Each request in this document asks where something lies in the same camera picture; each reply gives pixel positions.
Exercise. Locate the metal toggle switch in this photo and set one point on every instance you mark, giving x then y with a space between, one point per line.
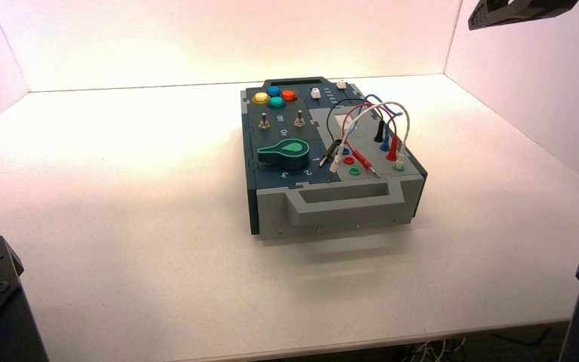
264 122
299 120

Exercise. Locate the blue and grey task box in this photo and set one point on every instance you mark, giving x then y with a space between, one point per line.
279 200

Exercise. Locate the green push button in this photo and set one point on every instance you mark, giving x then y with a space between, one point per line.
276 103

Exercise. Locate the green banana socket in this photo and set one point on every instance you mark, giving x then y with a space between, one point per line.
354 171
398 168

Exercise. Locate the white slider switch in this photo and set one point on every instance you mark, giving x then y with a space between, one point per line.
314 93
340 85

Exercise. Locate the green rotary knob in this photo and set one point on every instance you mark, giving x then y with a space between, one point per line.
284 155

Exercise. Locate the blue push button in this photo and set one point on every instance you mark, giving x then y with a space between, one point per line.
273 91

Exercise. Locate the yellow push button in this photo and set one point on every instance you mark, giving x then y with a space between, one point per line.
260 98

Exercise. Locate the red banana socket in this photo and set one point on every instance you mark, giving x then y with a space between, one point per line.
349 161

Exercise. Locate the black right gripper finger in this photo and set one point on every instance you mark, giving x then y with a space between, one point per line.
524 11

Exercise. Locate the red push button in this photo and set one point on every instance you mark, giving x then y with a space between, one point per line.
289 95

